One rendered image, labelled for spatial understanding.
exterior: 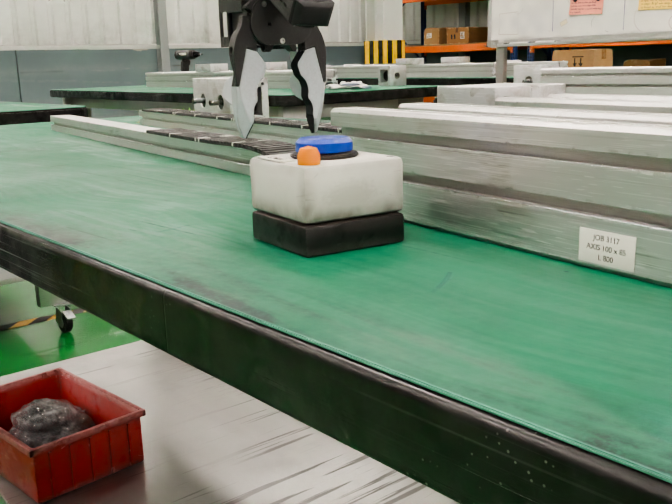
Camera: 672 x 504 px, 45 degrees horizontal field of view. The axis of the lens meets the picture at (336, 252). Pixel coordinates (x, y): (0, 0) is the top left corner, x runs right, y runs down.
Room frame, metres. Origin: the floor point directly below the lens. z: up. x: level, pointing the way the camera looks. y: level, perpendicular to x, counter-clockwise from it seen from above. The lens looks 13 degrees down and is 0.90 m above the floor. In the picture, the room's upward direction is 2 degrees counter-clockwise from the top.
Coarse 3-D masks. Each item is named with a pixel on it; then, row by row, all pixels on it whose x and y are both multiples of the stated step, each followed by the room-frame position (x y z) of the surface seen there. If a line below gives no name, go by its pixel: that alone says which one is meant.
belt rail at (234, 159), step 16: (64, 128) 1.62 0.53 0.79; (80, 128) 1.55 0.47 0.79; (96, 128) 1.43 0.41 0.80; (112, 128) 1.35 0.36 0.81; (128, 128) 1.29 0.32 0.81; (144, 128) 1.29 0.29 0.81; (128, 144) 1.29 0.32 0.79; (144, 144) 1.22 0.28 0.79; (160, 144) 1.18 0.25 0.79; (176, 144) 1.11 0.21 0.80; (192, 144) 1.06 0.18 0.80; (208, 144) 1.02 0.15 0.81; (192, 160) 1.07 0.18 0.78; (208, 160) 1.02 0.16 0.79; (224, 160) 0.98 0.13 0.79; (240, 160) 0.96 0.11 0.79
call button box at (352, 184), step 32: (256, 160) 0.57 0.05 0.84; (288, 160) 0.55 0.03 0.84; (320, 160) 0.55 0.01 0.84; (352, 160) 0.54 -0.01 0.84; (384, 160) 0.55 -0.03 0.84; (256, 192) 0.57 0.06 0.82; (288, 192) 0.53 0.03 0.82; (320, 192) 0.52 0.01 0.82; (352, 192) 0.53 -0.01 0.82; (384, 192) 0.55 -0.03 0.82; (256, 224) 0.57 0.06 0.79; (288, 224) 0.53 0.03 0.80; (320, 224) 0.52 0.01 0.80; (352, 224) 0.53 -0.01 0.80; (384, 224) 0.55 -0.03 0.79
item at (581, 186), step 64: (384, 128) 0.64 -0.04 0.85; (448, 128) 0.58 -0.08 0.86; (512, 128) 0.52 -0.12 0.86; (576, 128) 0.48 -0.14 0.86; (640, 128) 0.45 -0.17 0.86; (448, 192) 0.58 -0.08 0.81; (512, 192) 0.54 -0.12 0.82; (576, 192) 0.48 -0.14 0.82; (640, 192) 0.44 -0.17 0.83; (576, 256) 0.48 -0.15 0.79; (640, 256) 0.44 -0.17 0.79
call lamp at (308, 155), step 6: (300, 150) 0.52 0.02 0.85; (306, 150) 0.52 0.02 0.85; (312, 150) 0.52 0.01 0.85; (300, 156) 0.52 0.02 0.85; (306, 156) 0.52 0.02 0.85; (312, 156) 0.52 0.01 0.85; (318, 156) 0.52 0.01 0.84; (300, 162) 0.52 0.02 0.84; (306, 162) 0.52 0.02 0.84; (312, 162) 0.52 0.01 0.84; (318, 162) 0.52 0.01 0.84
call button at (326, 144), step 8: (312, 136) 0.58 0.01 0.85; (320, 136) 0.57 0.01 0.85; (328, 136) 0.57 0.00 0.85; (336, 136) 0.57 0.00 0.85; (344, 136) 0.57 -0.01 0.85; (296, 144) 0.56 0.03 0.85; (304, 144) 0.55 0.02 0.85; (312, 144) 0.55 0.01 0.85; (320, 144) 0.55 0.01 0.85; (328, 144) 0.55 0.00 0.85; (336, 144) 0.55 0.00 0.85; (344, 144) 0.55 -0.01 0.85; (352, 144) 0.57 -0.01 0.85; (320, 152) 0.55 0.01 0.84; (328, 152) 0.55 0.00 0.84; (336, 152) 0.55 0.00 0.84
